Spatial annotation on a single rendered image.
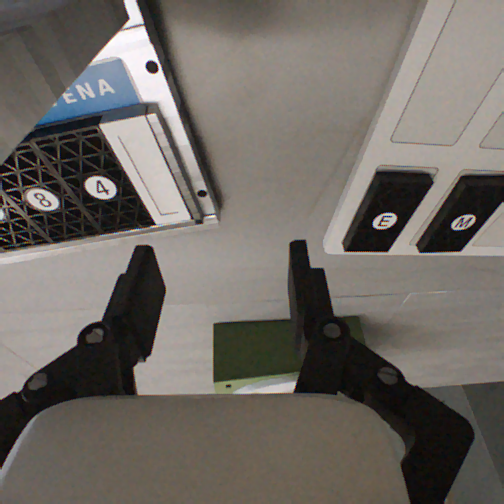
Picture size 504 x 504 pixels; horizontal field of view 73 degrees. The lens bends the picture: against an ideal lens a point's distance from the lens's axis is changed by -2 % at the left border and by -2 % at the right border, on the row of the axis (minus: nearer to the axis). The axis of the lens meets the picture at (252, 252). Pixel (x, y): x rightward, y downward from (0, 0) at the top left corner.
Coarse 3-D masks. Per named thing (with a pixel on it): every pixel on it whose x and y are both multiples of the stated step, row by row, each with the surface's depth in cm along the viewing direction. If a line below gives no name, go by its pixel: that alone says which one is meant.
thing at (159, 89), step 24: (0, 0) 17; (24, 0) 16; (144, 0) 19; (144, 24) 18; (120, 48) 19; (144, 48) 19; (144, 72) 21; (168, 72) 22; (144, 96) 22; (168, 96) 22; (168, 120) 23; (192, 144) 26; (192, 168) 27; (216, 216) 31; (120, 240) 32; (0, 264) 34
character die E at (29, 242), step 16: (0, 192) 25; (0, 208) 27; (16, 208) 27; (0, 224) 28; (16, 224) 28; (32, 224) 28; (0, 240) 30; (16, 240) 30; (32, 240) 30; (48, 240) 30
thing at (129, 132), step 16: (128, 112) 22; (144, 112) 22; (112, 128) 22; (128, 128) 22; (144, 128) 22; (112, 144) 23; (128, 144) 23; (144, 144) 23; (128, 160) 24; (144, 160) 24; (160, 160) 24; (144, 176) 25; (160, 176) 26; (144, 192) 26; (160, 192) 27; (176, 192) 27; (160, 208) 28; (176, 208) 28
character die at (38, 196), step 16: (32, 144) 22; (16, 160) 23; (32, 160) 24; (0, 176) 24; (16, 176) 25; (32, 176) 25; (48, 176) 25; (16, 192) 26; (32, 192) 26; (48, 192) 26; (64, 192) 26; (32, 208) 28; (48, 208) 27; (64, 208) 27; (80, 208) 27; (48, 224) 29; (64, 224) 29; (80, 224) 30; (64, 240) 30
